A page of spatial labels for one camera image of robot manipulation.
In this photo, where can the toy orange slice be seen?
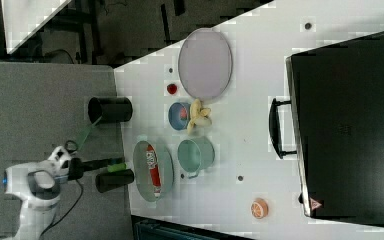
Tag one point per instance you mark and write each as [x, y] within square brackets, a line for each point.
[259, 208]

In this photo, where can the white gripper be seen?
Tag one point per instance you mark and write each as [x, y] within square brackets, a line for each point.
[64, 167]

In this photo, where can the pink toy strawberry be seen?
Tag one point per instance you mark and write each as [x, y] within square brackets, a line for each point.
[183, 114]

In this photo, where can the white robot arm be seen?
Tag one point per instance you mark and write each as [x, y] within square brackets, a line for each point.
[38, 186]

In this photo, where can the yellow toy banana bunch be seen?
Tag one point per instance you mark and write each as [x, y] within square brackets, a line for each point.
[198, 116]

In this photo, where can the red ketchup bottle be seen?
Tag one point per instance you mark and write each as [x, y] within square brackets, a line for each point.
[151, 159]

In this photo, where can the green oval strainer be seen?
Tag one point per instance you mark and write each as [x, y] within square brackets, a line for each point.
[142, 174]

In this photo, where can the teal mug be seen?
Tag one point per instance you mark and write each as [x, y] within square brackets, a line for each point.
[195, 155]

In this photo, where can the black toaster oven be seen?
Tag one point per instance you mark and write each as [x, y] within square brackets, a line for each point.
[337, 107]

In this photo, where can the black cylinder post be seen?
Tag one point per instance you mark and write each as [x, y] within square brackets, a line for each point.
[109, 110]
[108, 181]

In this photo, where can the round grey plate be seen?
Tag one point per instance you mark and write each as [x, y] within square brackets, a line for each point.
[205, 64]

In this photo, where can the blue bowl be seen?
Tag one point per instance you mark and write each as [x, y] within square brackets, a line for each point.
[174, 118]

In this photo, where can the red toy strawberry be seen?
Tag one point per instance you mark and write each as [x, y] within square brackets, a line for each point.
[172, 88]

